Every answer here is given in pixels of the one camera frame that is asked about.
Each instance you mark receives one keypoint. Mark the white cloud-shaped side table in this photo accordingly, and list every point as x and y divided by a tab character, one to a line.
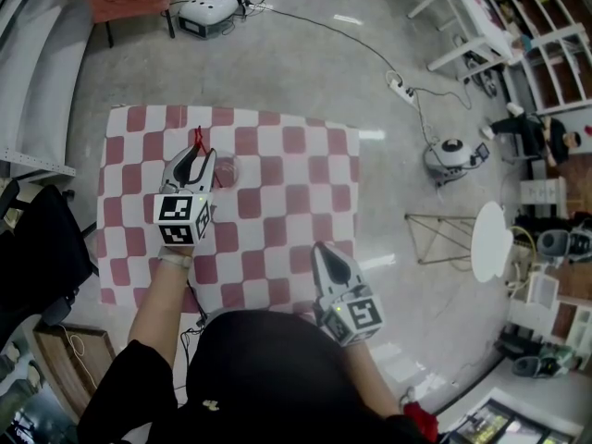
491	243

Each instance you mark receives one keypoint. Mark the white rectangular table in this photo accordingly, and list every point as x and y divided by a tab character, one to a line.
481	21

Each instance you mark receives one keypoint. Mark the clear glass cup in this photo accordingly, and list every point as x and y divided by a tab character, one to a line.
229	171

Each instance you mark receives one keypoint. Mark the white power strip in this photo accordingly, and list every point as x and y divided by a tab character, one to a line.
401	88

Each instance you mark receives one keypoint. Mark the red wrist scrunchie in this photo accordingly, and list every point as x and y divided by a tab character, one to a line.
420	416

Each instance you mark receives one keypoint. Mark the person's left forearm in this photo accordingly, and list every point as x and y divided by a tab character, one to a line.
159	303

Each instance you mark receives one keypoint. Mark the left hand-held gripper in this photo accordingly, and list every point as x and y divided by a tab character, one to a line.
178	213

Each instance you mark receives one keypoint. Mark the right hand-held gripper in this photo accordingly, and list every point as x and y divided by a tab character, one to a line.
353	315

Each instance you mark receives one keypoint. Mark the black office chair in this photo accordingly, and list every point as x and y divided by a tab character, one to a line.
37	257

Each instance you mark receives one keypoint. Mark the white wristband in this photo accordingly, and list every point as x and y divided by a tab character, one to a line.
176	260

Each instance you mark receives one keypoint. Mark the grey bench sofa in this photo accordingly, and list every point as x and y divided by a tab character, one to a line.
37	63

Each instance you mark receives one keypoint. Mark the person's black clothing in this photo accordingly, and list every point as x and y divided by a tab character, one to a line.
259	382

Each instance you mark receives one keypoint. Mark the black framed monitor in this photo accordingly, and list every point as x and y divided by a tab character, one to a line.
504	421

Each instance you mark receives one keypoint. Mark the person's right forearm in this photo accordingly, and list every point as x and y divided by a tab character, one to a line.
370	377

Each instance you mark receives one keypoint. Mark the pink white checkered tablecloth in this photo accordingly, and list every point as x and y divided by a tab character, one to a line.
277	188

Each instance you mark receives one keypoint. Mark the white boxy floor appliance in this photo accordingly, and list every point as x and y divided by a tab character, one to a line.
205	12

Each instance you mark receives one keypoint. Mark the wooden crate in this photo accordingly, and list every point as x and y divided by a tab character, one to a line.
69	363

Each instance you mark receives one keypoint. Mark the white round floor appliance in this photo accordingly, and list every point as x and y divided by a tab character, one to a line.
451	155

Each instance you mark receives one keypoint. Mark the red star stick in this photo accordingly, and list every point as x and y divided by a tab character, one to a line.
201	139

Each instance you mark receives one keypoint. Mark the grey pet carrier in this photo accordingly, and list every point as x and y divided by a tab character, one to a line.
562	245

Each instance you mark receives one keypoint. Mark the white shelving unit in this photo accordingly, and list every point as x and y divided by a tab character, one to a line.
555	49

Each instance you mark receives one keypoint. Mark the white perforated rail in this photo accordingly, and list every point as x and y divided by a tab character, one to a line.
41	162

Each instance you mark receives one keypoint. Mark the grey green floor device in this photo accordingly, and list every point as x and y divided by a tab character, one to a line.
541	363

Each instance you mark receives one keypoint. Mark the small white drawer cabinet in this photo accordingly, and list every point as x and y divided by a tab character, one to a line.
543	194

